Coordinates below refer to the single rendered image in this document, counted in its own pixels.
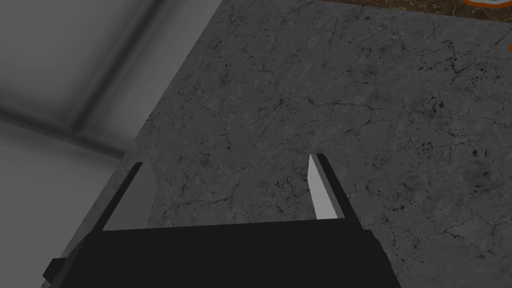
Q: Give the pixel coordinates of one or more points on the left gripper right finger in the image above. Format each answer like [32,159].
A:
[326,192]

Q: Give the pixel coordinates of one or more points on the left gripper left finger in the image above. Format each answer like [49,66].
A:
[134,202]

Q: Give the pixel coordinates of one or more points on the orange rimmed plate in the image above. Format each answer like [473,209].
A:
[486,3]

